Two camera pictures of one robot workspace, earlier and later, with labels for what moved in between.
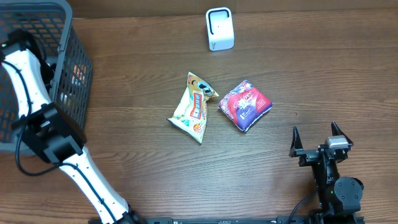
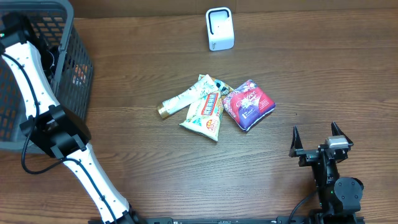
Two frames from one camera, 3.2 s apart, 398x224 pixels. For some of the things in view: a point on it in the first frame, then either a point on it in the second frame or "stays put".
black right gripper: (307, 155) stays put
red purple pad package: (245, 105) stays put
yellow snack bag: (190, 116) to (204, 117)
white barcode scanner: (221, 28) stays put
